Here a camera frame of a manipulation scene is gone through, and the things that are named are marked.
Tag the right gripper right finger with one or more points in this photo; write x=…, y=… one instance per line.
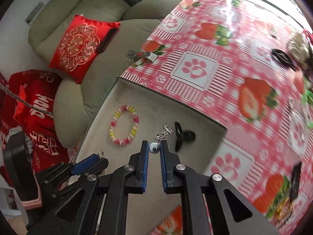
x=168, y=163

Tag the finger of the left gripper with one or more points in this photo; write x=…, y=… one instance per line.
x=84, y=165
x=101, y=166

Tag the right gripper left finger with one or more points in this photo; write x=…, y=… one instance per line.
x=136, y=182

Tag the silver pendant keychain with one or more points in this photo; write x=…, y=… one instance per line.
x=154, y=147

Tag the black claw hair clip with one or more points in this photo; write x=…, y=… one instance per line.
x=182, y=136

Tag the black scalloped snap clip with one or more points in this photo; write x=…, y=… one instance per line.
x=295, y=181

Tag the green plastic bangle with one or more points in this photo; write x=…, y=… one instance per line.
x=306, y=104

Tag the white shallow tray box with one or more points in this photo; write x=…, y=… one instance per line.
x=154, y=110

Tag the green leather armchair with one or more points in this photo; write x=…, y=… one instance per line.
x=75, y=103

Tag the silver table cloth clip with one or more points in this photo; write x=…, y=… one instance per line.
x=147, y=56

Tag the red embroidered cushion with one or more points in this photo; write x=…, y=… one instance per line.
x=76, y=50

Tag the strawberry checkered tablecloth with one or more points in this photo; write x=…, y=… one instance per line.
x=215, y=57

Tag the black smartphone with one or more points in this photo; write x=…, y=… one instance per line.
x=106, y=40

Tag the white polka dot scrunchie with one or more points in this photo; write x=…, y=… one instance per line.
x=298, y=47

